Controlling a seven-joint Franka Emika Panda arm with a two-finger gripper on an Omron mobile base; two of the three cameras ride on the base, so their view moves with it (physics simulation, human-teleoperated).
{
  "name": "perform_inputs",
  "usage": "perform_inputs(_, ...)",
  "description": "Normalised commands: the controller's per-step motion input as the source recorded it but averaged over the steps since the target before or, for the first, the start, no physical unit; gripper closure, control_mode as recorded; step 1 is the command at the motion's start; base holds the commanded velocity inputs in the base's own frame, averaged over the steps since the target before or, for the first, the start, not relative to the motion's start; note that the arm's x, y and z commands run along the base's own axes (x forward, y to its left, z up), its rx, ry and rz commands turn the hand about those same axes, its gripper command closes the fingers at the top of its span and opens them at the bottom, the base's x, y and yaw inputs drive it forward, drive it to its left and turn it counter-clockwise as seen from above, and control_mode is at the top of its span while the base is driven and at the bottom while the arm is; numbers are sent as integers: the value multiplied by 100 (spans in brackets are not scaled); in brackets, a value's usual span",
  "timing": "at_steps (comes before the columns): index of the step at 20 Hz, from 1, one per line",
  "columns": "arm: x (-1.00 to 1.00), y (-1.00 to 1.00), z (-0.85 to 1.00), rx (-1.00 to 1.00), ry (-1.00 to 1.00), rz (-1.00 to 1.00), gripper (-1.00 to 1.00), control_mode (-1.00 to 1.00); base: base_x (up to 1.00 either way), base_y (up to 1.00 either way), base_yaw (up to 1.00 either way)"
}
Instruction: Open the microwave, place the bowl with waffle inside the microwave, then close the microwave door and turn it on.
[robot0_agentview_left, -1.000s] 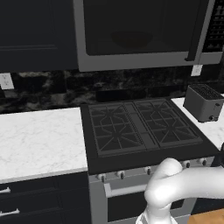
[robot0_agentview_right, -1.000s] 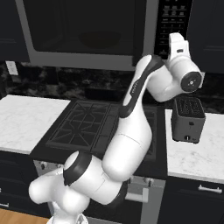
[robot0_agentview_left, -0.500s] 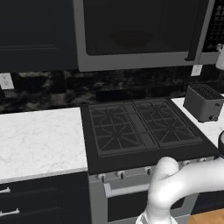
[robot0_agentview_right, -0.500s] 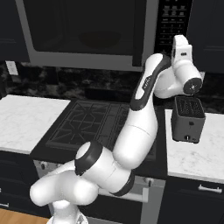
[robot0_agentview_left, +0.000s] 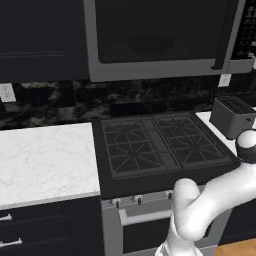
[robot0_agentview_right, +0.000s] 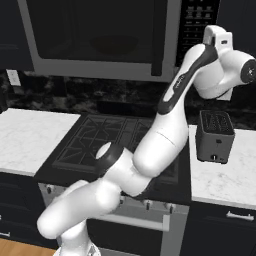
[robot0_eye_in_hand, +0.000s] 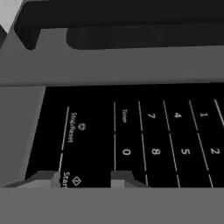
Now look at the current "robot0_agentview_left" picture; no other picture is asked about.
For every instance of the silver oven knob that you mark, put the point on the silver oven knob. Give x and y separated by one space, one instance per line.
137 199
117 202
168 194

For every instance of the dark drawer front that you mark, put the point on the dark drawer front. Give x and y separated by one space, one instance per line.
53 241
50 215

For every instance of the dark wall cupboard door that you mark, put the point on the dark wall cupboard door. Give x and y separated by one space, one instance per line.
40 36

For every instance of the grey toaster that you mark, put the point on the grey toaster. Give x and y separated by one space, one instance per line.
231 116

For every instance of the black gas hob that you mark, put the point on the black gas hob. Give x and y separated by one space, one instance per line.
150 150

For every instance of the dark glass microwave door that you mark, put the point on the dark glass microwave door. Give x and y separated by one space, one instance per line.
156 33

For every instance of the grey microwave oven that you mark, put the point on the grey microwave oven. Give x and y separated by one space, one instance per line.
166 68

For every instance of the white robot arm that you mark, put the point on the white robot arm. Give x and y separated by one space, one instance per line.
213 196

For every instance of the dark base cupboard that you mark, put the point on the dark base cupboard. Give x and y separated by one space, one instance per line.
240 221

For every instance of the white wall socket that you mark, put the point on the white wall socket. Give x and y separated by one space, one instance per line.
7 92
224 80

